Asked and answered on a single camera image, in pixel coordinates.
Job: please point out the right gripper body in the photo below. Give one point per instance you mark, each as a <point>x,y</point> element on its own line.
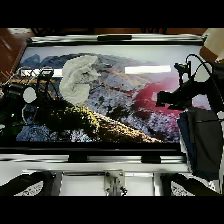
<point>170,96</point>

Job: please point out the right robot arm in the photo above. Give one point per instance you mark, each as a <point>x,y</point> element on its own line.
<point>201,87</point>

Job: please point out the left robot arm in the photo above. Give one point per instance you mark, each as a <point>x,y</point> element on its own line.
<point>13,95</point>

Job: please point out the dark grey garment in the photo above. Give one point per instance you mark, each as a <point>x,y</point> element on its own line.
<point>206,143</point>

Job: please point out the light grey garment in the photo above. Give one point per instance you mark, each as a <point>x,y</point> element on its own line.
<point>78,80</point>

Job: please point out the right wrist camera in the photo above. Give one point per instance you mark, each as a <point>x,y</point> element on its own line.
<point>182,68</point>

